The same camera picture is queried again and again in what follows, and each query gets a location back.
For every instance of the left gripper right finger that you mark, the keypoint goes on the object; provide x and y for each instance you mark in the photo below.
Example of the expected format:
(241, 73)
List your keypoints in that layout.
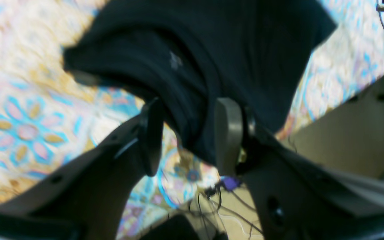
(294, 198)

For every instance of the patterned tablecloth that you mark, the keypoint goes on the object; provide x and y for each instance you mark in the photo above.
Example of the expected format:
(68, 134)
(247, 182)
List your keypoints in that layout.
(49, 116)

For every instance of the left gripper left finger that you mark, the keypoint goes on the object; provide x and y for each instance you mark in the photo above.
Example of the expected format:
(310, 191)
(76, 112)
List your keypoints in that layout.
(85, 199)

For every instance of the white cabinet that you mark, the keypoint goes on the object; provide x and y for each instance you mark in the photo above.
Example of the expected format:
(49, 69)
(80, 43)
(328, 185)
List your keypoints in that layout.
(350, 138)

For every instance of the black T-shirt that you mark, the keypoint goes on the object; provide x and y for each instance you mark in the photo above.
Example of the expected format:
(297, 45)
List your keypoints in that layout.
(191, 52)

